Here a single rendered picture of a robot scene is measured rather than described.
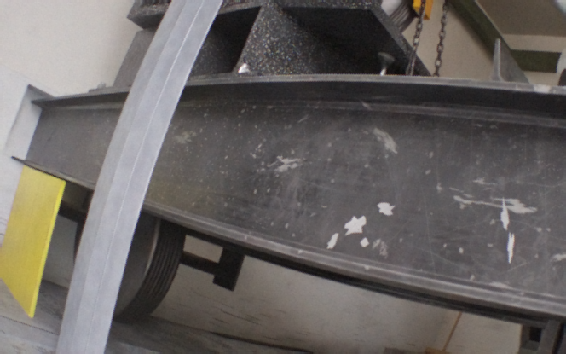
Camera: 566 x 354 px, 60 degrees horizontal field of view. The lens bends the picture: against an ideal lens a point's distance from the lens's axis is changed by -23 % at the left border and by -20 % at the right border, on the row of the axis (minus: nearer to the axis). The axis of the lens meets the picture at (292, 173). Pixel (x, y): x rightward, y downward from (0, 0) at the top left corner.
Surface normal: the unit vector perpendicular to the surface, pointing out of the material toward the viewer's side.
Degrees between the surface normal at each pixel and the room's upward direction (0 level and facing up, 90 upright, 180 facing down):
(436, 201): 90
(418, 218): 90
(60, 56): 90
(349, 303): 90
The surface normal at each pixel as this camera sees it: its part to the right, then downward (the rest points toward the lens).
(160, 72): -0.51, -0.31
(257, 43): 0.68, 0.10
